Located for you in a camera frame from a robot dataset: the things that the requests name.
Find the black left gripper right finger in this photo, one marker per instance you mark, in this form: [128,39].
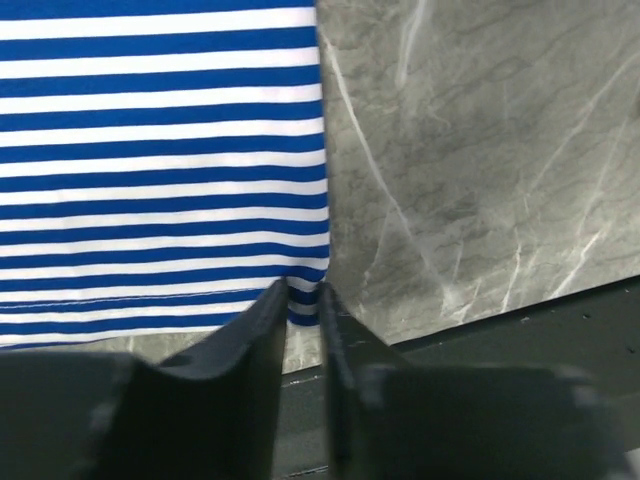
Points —
[388,418]

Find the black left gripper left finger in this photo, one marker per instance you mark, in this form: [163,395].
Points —
[207,412]

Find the blue white striped tank top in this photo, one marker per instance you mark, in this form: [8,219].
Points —
[162,164]

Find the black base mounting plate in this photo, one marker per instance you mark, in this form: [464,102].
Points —
[596,330]

